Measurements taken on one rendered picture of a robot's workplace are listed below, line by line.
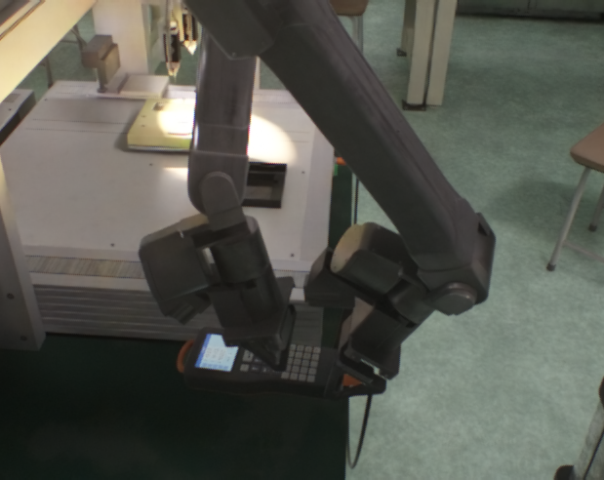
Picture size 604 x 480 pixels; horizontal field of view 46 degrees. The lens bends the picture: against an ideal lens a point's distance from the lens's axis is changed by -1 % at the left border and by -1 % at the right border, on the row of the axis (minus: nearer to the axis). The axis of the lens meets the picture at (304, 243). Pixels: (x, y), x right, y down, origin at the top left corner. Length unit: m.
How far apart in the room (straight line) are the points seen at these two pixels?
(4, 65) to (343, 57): 0.58
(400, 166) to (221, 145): 0.20
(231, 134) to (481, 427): 1.48
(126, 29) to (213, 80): 0.97
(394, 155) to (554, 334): 1.84
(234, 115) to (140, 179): 0.64
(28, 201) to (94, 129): 0.27
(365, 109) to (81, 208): 0.79
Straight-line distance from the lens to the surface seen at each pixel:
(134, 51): 1.69
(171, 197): 1.27
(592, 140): 2.50
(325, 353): 0.90
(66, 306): 1.14
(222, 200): 0.71
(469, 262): 0.69
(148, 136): 1.40
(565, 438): 2.10
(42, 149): 1.48
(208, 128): 0.71
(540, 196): 3.06
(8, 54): 1.04
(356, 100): 0.56
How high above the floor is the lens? 1.53
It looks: 36 degrees down
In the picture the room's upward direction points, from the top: 2 degrees clockwise
